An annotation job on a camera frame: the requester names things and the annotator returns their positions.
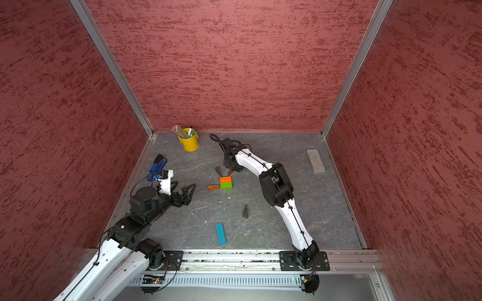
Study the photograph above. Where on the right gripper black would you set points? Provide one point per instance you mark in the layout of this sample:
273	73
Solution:
228	165

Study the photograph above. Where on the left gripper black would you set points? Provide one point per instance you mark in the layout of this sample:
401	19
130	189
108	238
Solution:
186	199

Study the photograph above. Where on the dark brown triangle block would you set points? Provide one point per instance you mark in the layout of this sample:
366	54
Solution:
218	170

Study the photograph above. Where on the orange rectangular block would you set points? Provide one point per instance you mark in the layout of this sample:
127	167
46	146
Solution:
227	179

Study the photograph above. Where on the green rectangular block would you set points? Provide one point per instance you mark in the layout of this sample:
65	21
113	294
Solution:
226	185

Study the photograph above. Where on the orange brown triangle block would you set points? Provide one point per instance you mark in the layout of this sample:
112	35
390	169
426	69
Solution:
213	187

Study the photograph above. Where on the dark wood triangle block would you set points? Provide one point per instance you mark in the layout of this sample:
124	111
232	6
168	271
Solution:
245	213

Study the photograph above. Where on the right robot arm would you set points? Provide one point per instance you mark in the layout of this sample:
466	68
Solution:
277	190

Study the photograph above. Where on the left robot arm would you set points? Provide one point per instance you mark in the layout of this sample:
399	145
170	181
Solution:
125	251

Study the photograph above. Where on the blue stapler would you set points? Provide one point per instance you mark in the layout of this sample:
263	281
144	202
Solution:
158	164

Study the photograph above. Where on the yellow pencil cup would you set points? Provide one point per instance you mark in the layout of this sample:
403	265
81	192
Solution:
191	144

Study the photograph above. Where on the green white marker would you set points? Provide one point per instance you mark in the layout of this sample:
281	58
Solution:
190	132

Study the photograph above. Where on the teal long block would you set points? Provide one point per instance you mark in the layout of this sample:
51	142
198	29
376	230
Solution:
220	234

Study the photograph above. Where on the pencils in cup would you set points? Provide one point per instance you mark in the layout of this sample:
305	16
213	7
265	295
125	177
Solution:
180	132

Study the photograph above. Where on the grey eraser block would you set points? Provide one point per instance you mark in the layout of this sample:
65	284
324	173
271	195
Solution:
316	161

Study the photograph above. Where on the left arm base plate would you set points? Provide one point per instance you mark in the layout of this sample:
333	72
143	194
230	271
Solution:
166	261

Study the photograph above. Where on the aluminium mounting rail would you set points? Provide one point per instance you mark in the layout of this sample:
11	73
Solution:
267	261

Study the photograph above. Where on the white slotted cable duct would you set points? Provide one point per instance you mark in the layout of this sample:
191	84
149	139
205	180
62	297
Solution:
277	281

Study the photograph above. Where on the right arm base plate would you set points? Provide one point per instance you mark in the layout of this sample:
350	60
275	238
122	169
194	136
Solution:
293	261

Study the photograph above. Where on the left aluminium corner post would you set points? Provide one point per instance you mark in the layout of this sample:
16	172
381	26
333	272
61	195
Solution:
94	32

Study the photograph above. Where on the aluminium corner post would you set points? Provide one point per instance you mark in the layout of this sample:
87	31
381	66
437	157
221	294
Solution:
381	11
94	32

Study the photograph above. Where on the right aluminium corner post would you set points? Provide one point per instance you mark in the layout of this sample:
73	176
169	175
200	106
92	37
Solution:
381	11

